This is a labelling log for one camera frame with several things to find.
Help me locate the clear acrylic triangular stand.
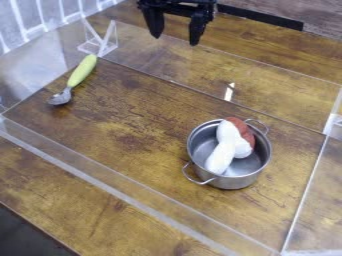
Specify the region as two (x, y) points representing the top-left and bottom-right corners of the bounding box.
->
(77, 19), (119, 57)

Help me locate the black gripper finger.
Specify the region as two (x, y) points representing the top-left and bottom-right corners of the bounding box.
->
(188, 15), (207, 46)
(143, 8), (164, 38)

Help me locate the white plush mushroom red cap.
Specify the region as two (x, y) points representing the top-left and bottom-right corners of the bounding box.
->
(204, 117), (255, 175)

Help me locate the black strip on table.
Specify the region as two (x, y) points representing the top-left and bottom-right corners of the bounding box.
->
(216, 4), (305, 31)

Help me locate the yellow-green handled metal spoon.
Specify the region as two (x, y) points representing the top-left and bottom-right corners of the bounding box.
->
(48, 54), (97, 105)

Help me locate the silver metal pot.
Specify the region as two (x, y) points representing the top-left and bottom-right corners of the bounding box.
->
(182, 119), (272, 190)

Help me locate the clear acrylic enclosure wall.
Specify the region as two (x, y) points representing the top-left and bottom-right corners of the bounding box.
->
(0, 115), (342, 256)

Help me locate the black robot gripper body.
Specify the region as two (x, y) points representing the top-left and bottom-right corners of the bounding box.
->
(138, 0), (216, 23)

